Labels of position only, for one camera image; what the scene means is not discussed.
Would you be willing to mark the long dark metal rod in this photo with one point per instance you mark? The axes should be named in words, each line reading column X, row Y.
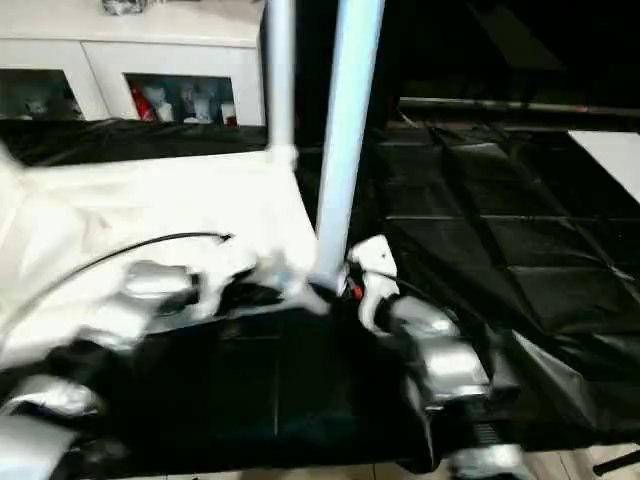
column 500, row 105

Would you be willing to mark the large black backdrop sheet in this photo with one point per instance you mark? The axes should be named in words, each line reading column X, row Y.
column 500, row 50

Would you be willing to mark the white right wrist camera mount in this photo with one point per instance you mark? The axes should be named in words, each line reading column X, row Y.
column 375, row 260

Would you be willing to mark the white plastic table top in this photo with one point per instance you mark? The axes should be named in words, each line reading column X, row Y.
column 150, row 200

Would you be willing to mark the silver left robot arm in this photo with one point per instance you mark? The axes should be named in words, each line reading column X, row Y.
column 150, row 280

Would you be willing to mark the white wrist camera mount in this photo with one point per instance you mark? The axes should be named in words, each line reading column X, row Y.
column 375, row 260
column 210, row 295

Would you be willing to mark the white glass-door cabinet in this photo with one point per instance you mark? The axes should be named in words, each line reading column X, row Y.
column 75, row 45

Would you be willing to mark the dark patterned ornament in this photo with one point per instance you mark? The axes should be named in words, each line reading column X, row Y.
column 125, row 6

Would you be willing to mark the white flat board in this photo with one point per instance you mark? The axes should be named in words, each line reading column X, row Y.
column 610, row 155

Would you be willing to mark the red cabinet item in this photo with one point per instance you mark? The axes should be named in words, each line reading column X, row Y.
column 140, row 102

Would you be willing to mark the black plastic table mat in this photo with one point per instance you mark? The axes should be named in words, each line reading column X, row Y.
column 500, row 250

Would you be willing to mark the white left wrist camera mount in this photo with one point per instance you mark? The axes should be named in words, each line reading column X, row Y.
column 210, row 295

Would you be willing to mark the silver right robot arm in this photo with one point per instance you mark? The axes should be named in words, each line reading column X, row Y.
column 450, row 360

